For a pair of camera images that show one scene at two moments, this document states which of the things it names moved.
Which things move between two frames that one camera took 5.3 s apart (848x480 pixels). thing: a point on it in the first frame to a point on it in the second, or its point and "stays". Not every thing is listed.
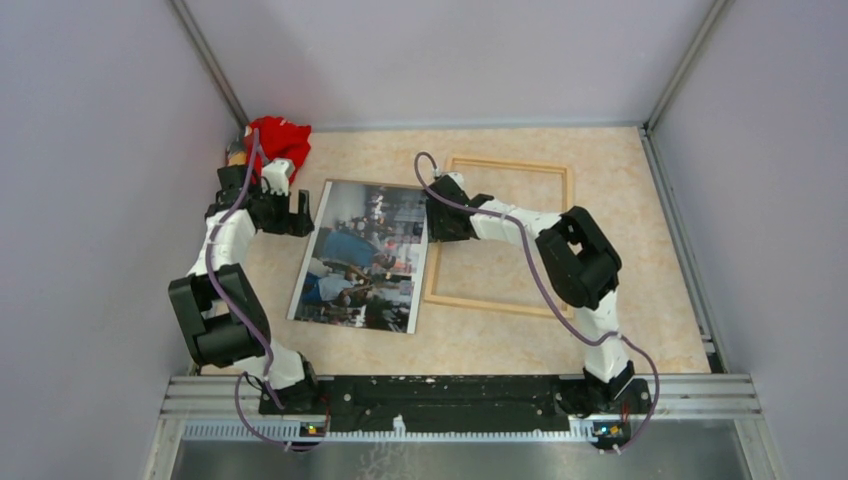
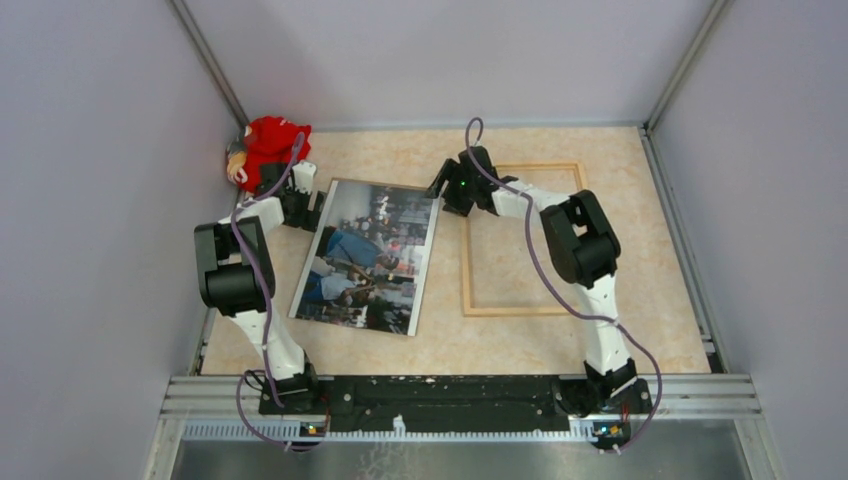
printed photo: [365, 260] stays
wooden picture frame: [431, 298] to [468, 289]
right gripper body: [439, 230] to [458, 195]
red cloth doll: [277, 138] stays
